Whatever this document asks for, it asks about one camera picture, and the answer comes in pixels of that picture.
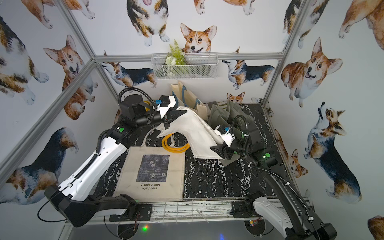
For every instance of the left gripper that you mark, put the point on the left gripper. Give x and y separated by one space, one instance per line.
167 114

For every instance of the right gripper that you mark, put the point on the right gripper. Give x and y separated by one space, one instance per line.
222 150

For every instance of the yellow-handled canvas bag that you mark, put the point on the yellow-handled canvas bag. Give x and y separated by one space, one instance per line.
198 133

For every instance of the olive green canvas bag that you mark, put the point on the olive green canvas bag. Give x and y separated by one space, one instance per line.
228 117

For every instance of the white Monet canvas bag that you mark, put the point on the white Monet canvas bag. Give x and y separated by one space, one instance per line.
152 174

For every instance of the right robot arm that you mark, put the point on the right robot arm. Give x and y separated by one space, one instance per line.
298 221

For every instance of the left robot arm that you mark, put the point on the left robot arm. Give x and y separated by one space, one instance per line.
72 197

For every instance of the artificial fern with flower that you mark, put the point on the artificial fern with flower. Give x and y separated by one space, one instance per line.
175 57

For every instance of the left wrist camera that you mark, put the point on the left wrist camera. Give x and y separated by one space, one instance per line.
165 103

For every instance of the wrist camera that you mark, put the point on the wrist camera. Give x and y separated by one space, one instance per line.
165 103
224 133

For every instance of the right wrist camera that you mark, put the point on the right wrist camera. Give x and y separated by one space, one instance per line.
224 133

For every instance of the blue-handled canvas bag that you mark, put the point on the blue-handled canvas bag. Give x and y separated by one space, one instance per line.
184 97

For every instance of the white wire wall basket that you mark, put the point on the white wire wall basket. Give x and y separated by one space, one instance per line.
193 66

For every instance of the aluminium front rail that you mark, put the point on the aluminium front rail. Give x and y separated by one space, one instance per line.
165 212

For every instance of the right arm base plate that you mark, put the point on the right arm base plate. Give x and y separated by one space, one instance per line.
243 209

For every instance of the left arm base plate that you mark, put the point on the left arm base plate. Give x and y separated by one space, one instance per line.
140 212

